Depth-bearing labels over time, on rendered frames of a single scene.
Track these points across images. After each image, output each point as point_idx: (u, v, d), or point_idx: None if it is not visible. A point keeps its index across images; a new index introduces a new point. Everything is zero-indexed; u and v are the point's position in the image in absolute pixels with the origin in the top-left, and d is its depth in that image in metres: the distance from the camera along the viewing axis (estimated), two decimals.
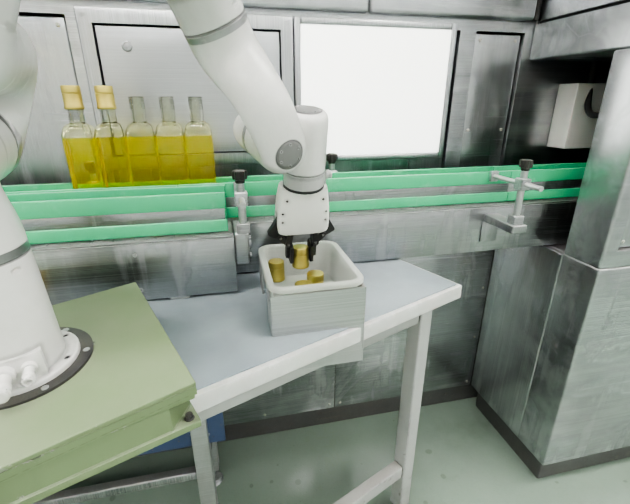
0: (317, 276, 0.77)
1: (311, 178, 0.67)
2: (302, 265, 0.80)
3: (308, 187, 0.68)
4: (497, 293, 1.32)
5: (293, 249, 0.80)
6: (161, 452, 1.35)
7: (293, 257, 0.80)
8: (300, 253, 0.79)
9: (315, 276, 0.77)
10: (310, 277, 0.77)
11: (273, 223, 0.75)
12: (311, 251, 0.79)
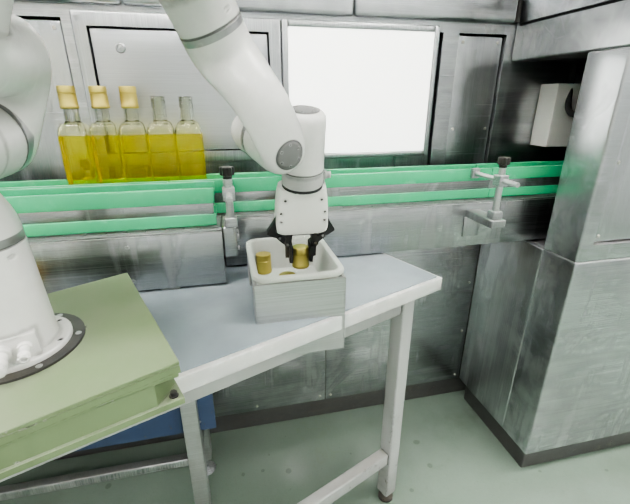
0: (302, 249, 0.79)
1: (308, 178, 0.67)
2: (138, 104, 0.84)
3: (305, 187, 0.68)
4: (483, 288, 1.36)
5: (127, 87, 0.81)
6: (156, 442, 1.39)
7: (129, 96, 0.82)
8: (135, 90, 0.83)
9: (300, 249, 0.79)
10: (295, 250, 0.79)
11: (272, 222, 0.75)
12: (311, 251, 0.79)
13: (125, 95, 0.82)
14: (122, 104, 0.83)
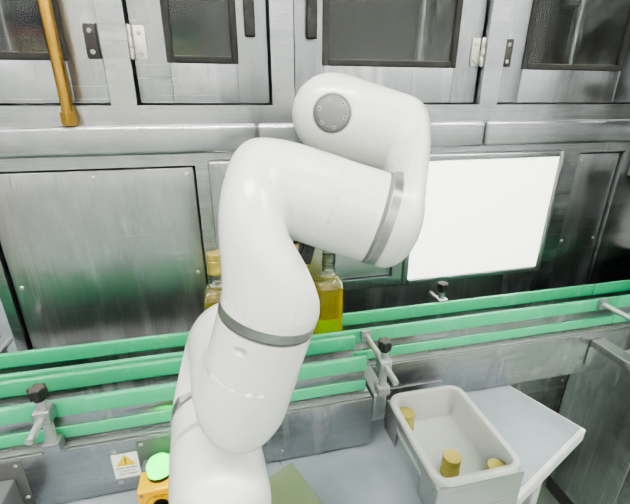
0: None
1: None
2: None
3: None
4: (579, 389, 1.33)
5: None
6: None
7: None
8: None
9: None
10: None
11: None
12: None
13: None
14: None
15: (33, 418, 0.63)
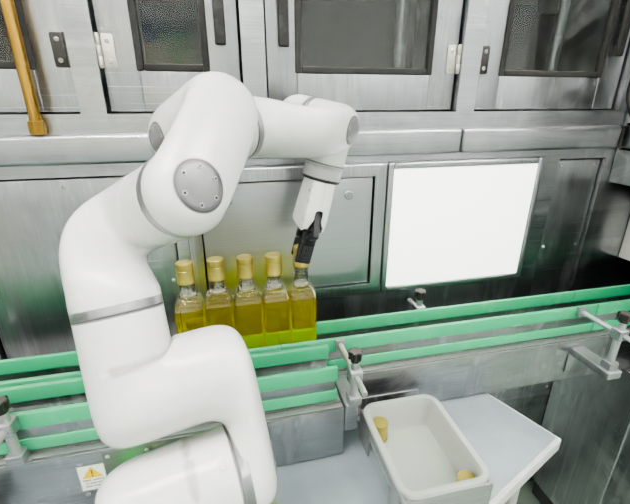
0: (280, 253, 0.81)
1: None
2: (254, 271, 0.81)
3: (340, 176, 0.77)
4: (563, 395, 1.32)
5: (247, 260, 0.78)
6: None
7: (248, 268, 0.78)
8: (253, 260, 0.79)
9: (281, 254, 0.80)
10: (279, 257, 0.79)
11: (317, 225, 0.74)
12: None
13: (244, 268, 0.78)
14: (239, 275, 0.79)
15: None
